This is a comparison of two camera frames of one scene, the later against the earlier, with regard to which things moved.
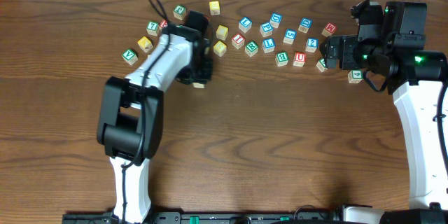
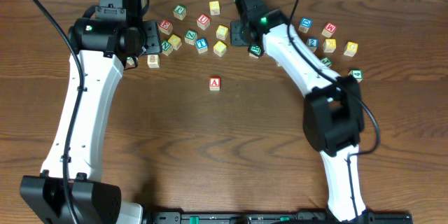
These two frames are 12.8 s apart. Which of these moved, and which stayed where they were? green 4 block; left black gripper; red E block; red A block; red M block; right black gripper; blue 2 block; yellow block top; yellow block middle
Moved: red A block; left black gripper; right black gripper
Stayed: green 4 block; red E block; yellow block middle; red M block; yellow block top; blue 2 block
